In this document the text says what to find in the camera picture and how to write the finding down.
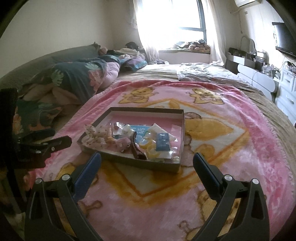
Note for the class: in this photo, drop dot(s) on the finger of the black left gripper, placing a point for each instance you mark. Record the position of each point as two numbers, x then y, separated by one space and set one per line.
45 149
36 136

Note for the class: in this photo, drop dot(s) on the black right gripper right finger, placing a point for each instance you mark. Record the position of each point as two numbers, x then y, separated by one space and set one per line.
251 221

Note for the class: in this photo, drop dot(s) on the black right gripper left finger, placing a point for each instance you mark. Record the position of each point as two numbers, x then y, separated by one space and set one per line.
42 220

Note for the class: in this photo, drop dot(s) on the pink plush hair clip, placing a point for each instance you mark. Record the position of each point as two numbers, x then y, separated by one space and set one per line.
122 144

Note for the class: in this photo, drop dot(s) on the brown hair claw clip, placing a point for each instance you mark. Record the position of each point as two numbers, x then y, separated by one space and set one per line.
137 153

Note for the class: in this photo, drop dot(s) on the clear plastic jewelry bag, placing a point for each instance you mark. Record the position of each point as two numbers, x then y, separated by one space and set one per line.
148 145

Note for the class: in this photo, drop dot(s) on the blue jewelry box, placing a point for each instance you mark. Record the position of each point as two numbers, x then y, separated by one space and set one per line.
163 142

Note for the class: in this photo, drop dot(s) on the dark floral duvet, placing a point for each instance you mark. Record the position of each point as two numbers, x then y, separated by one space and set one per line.
59 89

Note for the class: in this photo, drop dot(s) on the pink bear fleece blanket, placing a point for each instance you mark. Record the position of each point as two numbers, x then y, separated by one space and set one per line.
147 188

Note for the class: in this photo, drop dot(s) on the pink shallow cardboard box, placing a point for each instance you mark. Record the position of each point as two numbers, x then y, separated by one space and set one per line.
139 120

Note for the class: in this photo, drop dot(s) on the purple blue pillow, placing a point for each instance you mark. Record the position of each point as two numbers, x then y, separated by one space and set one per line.
132 64

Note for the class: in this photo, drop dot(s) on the white drawer cabinet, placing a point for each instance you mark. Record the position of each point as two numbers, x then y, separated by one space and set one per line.
286 99

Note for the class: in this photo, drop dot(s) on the white crumpled sheet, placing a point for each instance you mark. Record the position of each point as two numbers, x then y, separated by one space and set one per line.
201 72

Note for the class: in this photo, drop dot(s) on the white rounded bench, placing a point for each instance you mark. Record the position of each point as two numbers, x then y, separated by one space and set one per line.
245 69

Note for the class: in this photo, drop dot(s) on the black flat television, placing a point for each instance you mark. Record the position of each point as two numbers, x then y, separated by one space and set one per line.
284 41

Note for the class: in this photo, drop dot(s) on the plush toys on windowsill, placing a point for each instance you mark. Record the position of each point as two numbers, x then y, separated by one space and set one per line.
199 46

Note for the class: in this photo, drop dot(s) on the white air conditioner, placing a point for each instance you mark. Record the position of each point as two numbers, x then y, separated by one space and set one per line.
246 3

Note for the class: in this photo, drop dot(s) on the window with dark frame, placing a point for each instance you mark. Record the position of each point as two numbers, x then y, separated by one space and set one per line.
192 20

